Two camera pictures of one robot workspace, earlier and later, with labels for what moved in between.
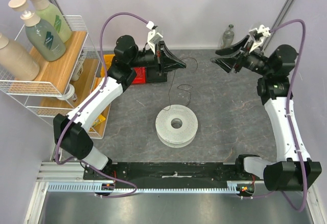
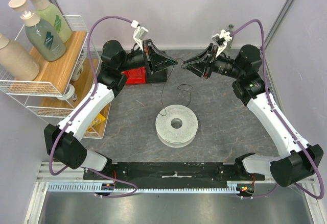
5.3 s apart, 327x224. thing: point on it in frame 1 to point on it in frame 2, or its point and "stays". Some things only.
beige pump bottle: (18, 60) stays
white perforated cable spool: (176, 138) stays
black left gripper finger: (163, 44) to (158, 55)
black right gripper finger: (234, 49) to (202, 57)
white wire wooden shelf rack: (54, 88) stays
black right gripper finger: (227, 64) to (199, 68)
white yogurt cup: (78, 70) stays
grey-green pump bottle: (44, 39) stays
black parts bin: (153, 75) stays
